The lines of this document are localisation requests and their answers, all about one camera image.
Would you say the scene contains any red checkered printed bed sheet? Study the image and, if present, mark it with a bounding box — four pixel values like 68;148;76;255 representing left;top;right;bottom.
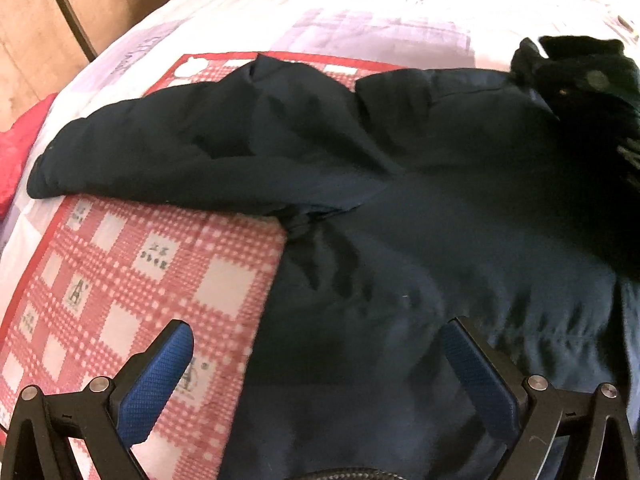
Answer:
0;0;640;480

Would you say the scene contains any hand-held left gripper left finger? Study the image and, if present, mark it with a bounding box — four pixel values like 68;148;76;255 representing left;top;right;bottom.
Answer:
0;319;195;480

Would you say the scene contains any bright red cloth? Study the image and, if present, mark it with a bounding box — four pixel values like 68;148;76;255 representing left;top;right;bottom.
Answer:
0;92;58;221

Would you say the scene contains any thick black cable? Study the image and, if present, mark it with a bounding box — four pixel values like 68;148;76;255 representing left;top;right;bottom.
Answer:
39;0;99;61

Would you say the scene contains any dark navy jacket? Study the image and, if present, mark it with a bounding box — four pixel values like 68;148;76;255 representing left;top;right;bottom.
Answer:
27;55;640;480

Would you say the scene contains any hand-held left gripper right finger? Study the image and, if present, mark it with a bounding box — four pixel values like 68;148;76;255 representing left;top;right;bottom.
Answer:
440;316;640;480

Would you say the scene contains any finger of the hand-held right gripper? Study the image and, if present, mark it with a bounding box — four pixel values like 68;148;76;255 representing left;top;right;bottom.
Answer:
510;37;548;87

